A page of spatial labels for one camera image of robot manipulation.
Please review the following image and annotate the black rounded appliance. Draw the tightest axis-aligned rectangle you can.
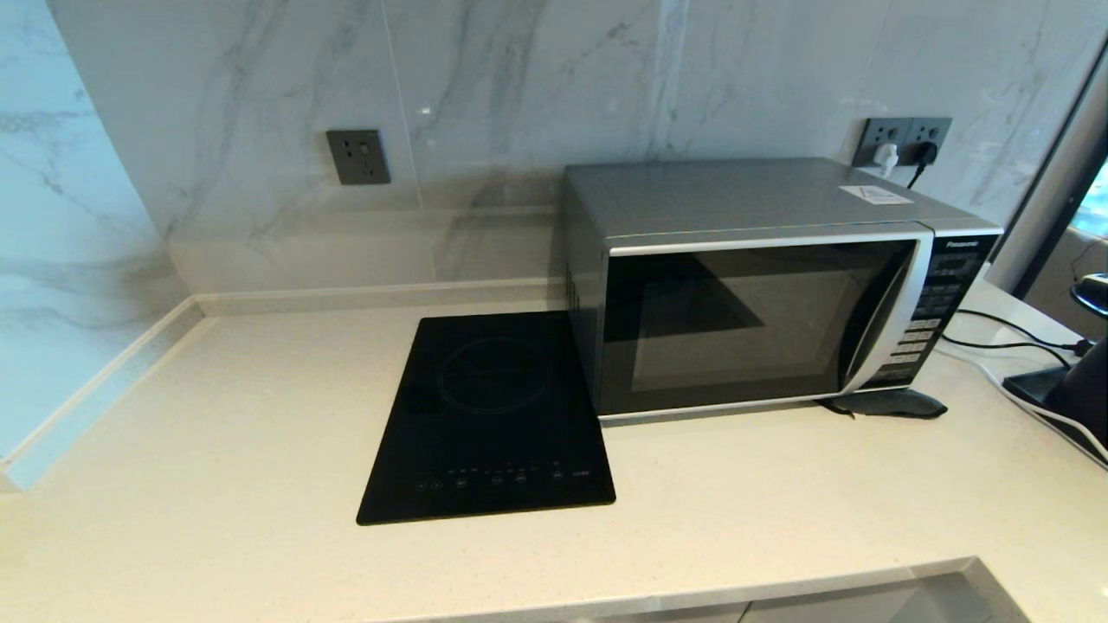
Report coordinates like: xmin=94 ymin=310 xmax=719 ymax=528
xmin=1045 ymin=339 xmax=1108 ymax=443

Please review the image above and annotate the silver microwave oven body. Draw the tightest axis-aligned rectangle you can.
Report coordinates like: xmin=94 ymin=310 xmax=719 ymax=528
xmin=558 ymin=156 xmax=1007 ymax=427

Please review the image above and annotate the black induction cooktop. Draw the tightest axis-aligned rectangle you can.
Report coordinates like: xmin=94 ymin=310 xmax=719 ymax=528
xmin=355 ymin=309 xmax=618 ymax=527

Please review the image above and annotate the grey double wall socket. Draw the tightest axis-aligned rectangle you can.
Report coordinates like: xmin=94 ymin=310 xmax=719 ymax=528
xmin=853 ymin=116 xmax=954 ymax=168

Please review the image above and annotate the white power cable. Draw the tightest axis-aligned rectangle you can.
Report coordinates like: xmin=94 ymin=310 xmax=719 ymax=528
xmin=937 ymin=340 xmax=1108 ymax=470

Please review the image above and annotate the black plug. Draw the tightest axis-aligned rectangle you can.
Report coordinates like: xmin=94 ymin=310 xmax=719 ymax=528
xmin=906 ymin=140 xmax=943 ymax=189

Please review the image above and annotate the black cloth pad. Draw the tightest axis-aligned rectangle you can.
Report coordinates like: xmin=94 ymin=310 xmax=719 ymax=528
xmin=817 ymin=389 xmax=950 ymax=421

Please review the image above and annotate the black power cable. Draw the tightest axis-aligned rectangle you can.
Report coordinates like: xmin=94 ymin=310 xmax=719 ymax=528
xmin=941 ymin=306 xmax=1095 ymax=365

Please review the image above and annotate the white paper label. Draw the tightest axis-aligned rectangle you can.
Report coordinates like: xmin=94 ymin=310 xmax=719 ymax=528
xmin=837 ymin=183 xmax=916 ymax=206

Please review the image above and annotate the grey single wall socket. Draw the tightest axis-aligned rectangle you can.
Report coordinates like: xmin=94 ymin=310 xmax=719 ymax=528
xmin=325 ymin=129 xmax=392 ymax=186

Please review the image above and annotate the black flat appliance base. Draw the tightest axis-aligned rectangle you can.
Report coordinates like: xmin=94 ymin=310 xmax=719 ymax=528
xmin=1003 ymin=365 xmax=1079 ymax=408

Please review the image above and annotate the black round background object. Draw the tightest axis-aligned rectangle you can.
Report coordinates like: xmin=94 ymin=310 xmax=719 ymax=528
xmin=1071 ymin=273 xmax=1108 ymax=318

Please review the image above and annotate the dark window frame post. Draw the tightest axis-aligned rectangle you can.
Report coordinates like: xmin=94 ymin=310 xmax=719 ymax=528
xmin=987 ymin=48 xmax=1108 ymax=297

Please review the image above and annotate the black glass microwave door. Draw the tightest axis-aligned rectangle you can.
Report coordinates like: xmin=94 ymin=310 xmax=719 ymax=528
xmin=596 ymin=228 xmax=936 ymax=423

